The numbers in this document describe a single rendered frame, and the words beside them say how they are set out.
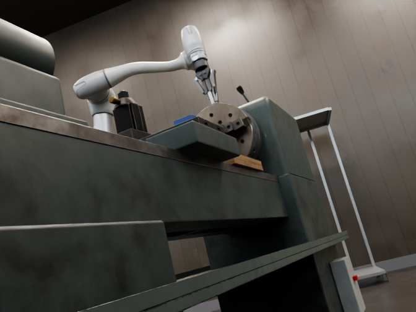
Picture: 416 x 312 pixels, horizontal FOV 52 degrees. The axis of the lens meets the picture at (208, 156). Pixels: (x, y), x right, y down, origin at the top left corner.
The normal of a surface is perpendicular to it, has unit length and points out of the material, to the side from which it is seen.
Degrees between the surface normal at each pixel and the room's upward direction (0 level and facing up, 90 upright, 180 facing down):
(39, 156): 90
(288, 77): 90
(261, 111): 90
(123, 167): 90
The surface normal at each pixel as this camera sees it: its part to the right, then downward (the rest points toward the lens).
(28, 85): 0.87, -0.31
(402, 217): -0.27, -0.17
